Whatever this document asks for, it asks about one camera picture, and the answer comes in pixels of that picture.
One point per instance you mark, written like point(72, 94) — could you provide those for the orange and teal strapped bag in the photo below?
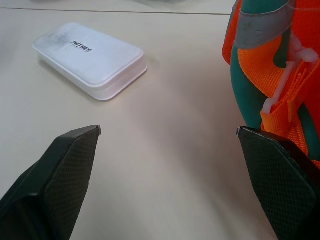
point(272, 62)

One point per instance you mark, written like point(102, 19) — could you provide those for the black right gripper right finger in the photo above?
point(277, 180)

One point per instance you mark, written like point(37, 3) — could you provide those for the white plastic box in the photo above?
point(90, 61)

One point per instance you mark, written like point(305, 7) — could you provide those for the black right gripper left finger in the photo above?
point(60, 180)

